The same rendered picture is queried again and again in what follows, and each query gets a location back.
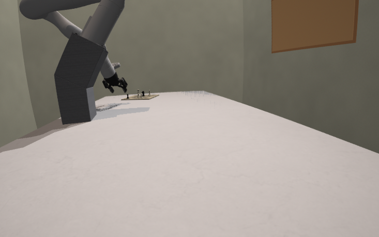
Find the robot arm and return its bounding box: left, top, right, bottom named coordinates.
left=19, top=0, right=125, bottom=78

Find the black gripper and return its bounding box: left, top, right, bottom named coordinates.
left=102, top=72, right=128, bottom=93

